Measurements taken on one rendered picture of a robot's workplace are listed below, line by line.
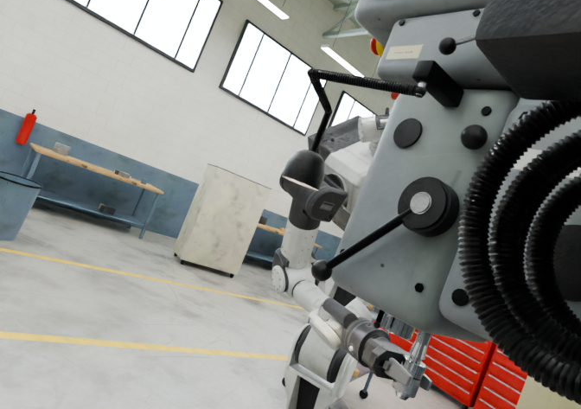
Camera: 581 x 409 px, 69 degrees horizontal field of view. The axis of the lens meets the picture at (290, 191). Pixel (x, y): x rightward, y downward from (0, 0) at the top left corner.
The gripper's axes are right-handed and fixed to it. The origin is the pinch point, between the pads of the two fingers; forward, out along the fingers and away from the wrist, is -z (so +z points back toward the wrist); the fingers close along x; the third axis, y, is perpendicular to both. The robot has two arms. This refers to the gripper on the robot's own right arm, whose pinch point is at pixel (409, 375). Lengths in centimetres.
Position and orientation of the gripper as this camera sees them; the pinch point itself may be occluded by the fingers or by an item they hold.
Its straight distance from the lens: 91.9
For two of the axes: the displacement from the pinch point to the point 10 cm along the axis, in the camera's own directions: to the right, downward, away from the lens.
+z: -4.3, -1.4, 8.9
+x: 8.2, 3.5, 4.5
